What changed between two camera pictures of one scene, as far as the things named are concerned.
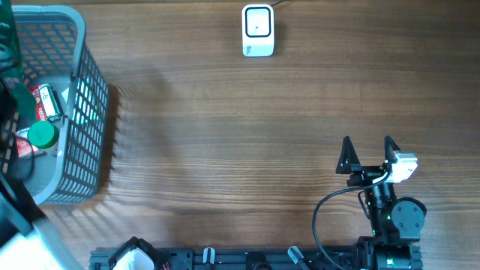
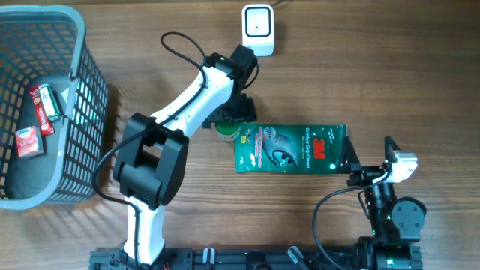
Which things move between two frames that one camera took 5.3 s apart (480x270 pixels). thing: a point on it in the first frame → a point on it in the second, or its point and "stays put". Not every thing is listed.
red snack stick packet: (41, 114) stays put
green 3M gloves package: (11, 64) → (267, 148)
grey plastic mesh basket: (54, 50) stays put
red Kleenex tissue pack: (25, 148) stays put
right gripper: (365, 173) stays put
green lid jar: (43, 135) → (226, 131)
